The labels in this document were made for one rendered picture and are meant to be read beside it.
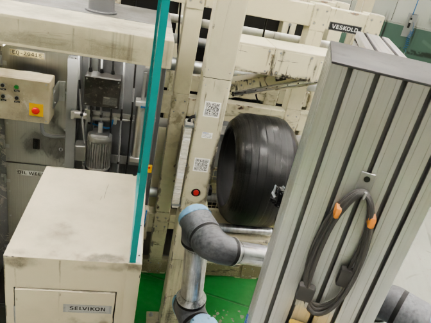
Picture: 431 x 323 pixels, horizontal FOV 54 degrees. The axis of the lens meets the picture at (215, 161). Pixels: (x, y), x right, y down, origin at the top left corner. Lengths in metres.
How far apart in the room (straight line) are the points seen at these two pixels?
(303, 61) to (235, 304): 1.74
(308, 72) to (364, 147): 1.51
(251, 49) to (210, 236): 1.10
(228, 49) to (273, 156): 0.52
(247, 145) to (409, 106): 1.25
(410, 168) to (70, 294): 1.05
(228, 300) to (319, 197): 2.35
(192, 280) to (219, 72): 0.89
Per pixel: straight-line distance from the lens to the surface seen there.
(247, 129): 2.00
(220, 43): 1.87
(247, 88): 2.37
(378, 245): 0.90
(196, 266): 1.56
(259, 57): 2.19
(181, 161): 2.06
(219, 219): 2.44
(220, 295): 3.16
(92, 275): 1.39
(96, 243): 1.42
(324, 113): 0.78
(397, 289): 1.43
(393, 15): 11.32
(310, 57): 2.26
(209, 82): 1.91
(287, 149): 2.00
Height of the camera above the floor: 2.16
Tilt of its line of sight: 26 degrees down
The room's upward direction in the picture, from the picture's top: 12 degrees clockwise
